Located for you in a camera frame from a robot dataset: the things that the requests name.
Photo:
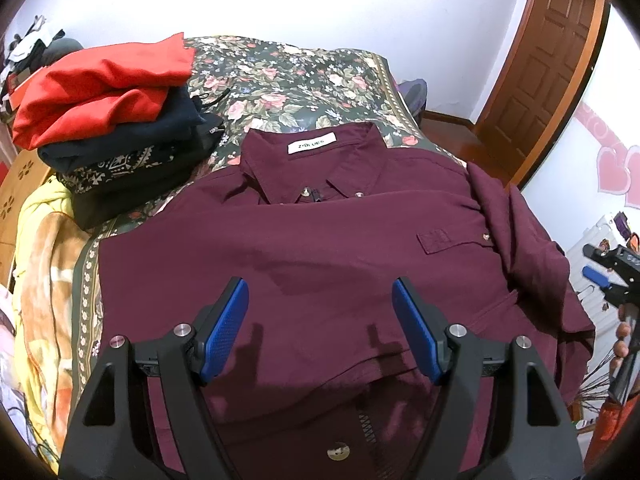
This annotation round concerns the orange cloth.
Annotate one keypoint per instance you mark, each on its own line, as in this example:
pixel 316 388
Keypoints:
pixel 607 435

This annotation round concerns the maroon button shirt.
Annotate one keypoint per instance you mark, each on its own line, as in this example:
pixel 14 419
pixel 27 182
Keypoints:
pixel 320 240

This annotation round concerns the folded navy garment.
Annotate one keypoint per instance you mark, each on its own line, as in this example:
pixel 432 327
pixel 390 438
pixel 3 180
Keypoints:
pixel 150 130

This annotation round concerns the pile of clutter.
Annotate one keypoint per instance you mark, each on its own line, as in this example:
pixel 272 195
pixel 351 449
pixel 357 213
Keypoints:
pixel 30 50

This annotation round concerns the wooden cabinet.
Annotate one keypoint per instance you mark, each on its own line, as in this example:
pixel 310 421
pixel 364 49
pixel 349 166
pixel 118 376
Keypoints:
pixel 20 195

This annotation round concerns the person's right hand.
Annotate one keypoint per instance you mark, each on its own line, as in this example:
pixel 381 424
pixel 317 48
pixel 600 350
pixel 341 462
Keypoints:
pixel 623 332

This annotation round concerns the floral bedspread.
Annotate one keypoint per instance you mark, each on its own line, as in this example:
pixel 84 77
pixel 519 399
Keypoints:
pixel 300 75

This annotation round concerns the folded black patterned garment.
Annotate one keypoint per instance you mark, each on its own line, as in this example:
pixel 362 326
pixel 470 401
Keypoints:
pixel 115 167

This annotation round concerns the folded red garment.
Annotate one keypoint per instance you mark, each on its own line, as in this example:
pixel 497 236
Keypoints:
pixel 90 85

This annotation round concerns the yellow printed blanket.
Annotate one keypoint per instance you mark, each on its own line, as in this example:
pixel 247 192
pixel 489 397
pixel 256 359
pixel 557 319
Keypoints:
pixel 45 270

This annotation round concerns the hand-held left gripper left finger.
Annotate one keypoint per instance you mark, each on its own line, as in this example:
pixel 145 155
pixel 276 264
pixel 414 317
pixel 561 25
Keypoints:
pixel 225 330

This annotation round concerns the pink heart wall decoration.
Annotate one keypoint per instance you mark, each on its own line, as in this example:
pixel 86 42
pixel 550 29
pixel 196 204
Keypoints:
pixel 612 170

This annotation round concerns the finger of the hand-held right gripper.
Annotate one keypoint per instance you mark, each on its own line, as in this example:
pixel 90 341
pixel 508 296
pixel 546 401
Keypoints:
pixel 595 251
pixel 592 275

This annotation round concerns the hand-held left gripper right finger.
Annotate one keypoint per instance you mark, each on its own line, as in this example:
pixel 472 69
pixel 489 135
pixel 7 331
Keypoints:
pixel 415 325

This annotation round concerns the dried twig plant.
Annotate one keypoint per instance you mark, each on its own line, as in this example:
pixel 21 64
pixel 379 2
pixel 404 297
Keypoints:
pixel 595 380

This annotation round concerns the brown wooden door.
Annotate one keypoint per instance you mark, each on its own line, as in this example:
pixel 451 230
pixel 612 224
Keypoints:
pixel 545 60

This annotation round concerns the purple backpack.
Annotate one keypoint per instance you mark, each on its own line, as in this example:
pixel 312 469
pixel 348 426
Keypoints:
pixel 415 97

